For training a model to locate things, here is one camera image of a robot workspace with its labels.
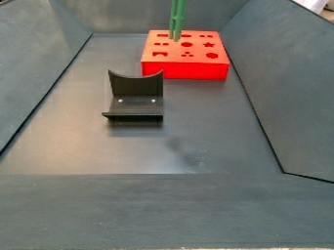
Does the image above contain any green three prong peg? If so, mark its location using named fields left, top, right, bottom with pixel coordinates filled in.
left=168, top=0, right=187, bottom=42

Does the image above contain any red shape sorting board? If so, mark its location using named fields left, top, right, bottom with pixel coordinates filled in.
left=140, top=30, right=229, bottom=80

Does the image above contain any black curved plastic stand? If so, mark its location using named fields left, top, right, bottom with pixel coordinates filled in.
left=101, top=71, right=164, bottom=119

